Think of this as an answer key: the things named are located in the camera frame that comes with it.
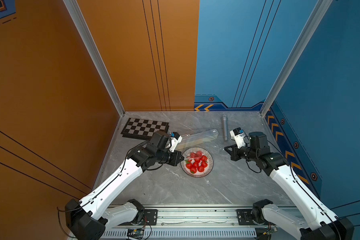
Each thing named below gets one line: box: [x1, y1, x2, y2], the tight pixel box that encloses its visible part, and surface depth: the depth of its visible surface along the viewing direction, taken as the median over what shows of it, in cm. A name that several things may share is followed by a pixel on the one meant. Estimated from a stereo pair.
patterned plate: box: [180, 146, 214, 178], surface depth 91 cm
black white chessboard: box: [120, 117, 170, 141], surface depth 108 cm
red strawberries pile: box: [185, 150, 208, 174], surface depth 91 cm
